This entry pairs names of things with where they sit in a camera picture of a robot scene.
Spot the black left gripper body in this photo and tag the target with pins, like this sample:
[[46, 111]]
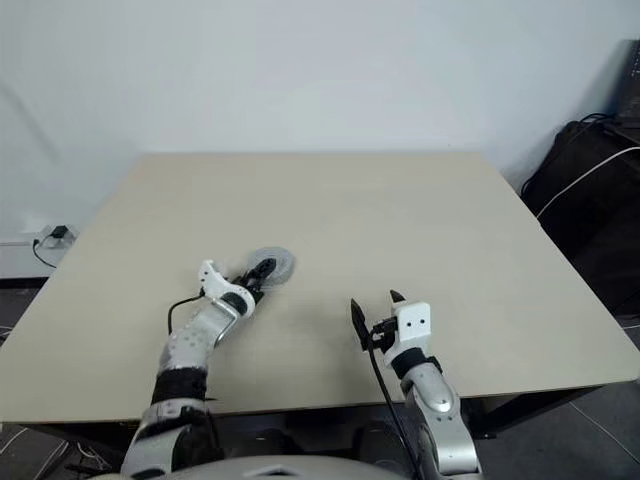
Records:
[[250, 287]]

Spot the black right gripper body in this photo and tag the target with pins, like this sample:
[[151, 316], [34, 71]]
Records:
[[382, 332]]

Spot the round shiny motor lid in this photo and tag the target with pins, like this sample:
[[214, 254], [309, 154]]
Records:
[[280, 256]]

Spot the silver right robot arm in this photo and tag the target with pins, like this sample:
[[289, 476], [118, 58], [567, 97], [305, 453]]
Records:
[[440, 400]]

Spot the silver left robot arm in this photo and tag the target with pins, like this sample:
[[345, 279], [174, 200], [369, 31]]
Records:
[[195, 340]]

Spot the dark rounded shape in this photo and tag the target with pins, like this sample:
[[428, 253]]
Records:
[[375, 437]]

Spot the silver robot torso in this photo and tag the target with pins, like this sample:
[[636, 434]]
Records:
[[280, 467]]

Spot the black power adapter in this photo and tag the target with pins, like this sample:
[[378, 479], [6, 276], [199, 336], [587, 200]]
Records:
[[60, 231]]

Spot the black bag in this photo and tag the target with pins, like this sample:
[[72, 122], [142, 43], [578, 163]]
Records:
[[590, 220]]

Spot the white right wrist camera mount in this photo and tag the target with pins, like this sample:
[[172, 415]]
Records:
[[412, 325]]

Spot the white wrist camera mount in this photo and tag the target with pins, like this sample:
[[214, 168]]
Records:
[[412, 325], [215, 285]]

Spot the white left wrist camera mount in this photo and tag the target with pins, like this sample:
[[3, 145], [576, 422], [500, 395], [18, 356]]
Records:
[[215, 285]]

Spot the dark table frame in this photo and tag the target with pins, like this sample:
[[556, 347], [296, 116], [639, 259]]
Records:
[[530, 410]]

